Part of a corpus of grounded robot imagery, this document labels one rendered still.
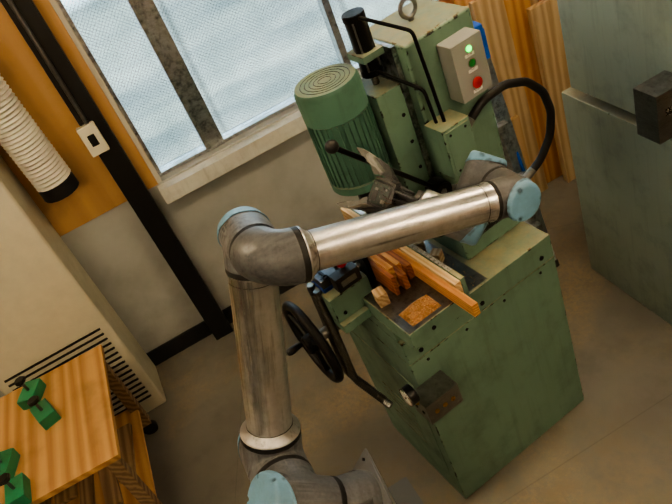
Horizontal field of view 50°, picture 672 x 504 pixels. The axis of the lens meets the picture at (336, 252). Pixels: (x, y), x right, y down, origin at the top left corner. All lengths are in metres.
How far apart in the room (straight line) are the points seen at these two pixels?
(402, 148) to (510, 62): 1.53
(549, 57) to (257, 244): 2.32
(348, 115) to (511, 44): 1.69
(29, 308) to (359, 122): 1.77
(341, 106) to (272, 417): 0.77
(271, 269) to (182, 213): 1.99
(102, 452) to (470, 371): 1.30
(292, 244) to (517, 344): 1.16
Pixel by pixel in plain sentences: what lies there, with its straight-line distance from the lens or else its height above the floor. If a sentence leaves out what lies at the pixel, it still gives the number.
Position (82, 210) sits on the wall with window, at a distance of 3.29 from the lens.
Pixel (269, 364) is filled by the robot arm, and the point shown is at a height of 1.15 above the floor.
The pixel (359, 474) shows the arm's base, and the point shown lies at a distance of 1.82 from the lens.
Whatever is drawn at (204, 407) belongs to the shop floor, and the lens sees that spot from 3.41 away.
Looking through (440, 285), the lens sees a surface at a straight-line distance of 1.98.
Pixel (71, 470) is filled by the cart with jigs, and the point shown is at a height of 0.53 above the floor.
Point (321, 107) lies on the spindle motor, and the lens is 1.82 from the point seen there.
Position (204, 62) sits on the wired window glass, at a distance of 3.25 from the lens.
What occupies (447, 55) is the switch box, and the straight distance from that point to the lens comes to 1.89.
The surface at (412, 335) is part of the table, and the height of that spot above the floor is 0.89.
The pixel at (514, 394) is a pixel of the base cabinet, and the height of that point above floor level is 0.29.
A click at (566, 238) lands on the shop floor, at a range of 3.48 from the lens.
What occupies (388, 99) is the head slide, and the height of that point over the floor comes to 1.40.
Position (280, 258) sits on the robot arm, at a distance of 1.40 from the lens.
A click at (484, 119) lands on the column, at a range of 2.08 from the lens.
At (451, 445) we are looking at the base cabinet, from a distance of 2.45.
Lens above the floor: 2.25
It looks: 36 degrees down
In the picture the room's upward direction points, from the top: 24 degrees counter-clockwise
